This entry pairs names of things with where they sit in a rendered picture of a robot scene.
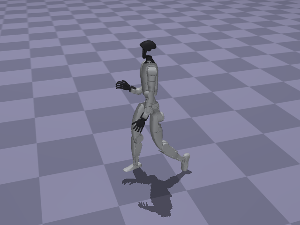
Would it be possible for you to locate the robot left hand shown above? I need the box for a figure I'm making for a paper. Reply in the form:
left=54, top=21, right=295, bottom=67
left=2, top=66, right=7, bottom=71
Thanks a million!
left=132, top=112, right=149, bottom=133

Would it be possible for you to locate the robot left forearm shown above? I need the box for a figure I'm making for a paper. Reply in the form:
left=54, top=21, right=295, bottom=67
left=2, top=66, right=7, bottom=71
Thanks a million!
left=142, top=91, right=154, bottom=119

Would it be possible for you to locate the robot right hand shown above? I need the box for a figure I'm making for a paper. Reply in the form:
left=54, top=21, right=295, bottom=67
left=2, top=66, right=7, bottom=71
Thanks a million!
left=116, top=80, right=136, bottom=92

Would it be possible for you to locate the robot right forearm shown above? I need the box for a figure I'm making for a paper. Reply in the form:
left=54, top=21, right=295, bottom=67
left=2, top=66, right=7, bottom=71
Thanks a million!
left=131, top=87, right=143, bottom=95

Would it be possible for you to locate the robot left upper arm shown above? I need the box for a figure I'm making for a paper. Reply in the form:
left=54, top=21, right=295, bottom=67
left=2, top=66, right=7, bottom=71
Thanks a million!
left=144, top=66, right=157, bottom=98

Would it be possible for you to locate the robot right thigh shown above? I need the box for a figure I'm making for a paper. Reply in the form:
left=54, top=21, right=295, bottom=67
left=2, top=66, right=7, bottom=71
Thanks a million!
left=131, top=102, right=145, bottom=143

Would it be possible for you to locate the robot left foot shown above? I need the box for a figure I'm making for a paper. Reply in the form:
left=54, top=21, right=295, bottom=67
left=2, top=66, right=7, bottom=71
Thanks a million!
left=181, top=153, right=190, bottom=171

